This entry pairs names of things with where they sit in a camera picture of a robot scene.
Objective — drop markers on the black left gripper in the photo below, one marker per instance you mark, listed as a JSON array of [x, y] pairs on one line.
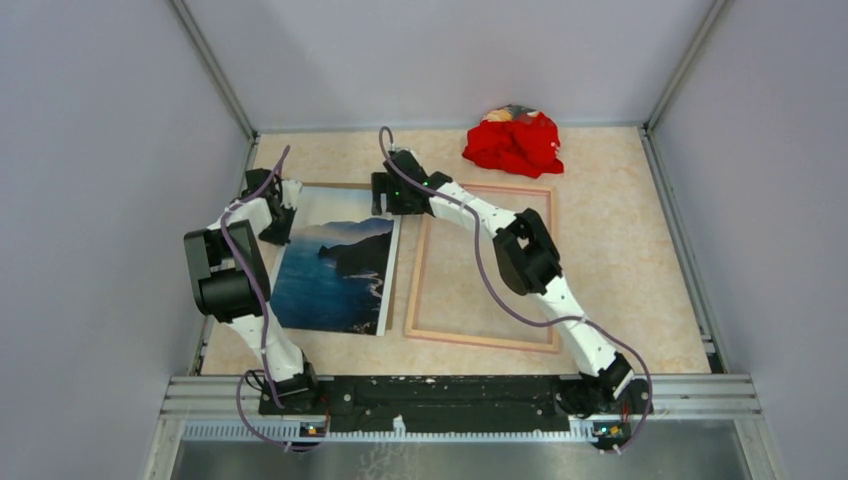
[[283, 236]]

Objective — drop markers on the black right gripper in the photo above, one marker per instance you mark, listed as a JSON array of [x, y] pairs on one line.
[[382, 184]]

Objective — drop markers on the seascape photo print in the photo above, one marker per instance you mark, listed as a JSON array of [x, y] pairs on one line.
[[336, 272]]

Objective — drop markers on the pink photo frame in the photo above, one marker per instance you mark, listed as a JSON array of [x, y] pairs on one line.
[[480, 289]]

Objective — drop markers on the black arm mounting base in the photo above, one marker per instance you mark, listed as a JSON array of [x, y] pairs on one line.
[[454, 404]]

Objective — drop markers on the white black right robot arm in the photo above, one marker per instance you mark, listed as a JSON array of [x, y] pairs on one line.
[[527, 260]]

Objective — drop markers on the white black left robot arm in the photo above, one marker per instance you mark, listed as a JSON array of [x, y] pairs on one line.
[[230, 283]]

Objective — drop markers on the red crumpled cloth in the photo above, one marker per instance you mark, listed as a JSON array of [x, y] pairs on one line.
[[517, 140]]

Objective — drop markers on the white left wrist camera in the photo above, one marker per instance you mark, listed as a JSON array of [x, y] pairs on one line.
[[291, 190]]

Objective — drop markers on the aluminium front rail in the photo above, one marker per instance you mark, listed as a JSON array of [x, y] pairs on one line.
[[226, 408]]

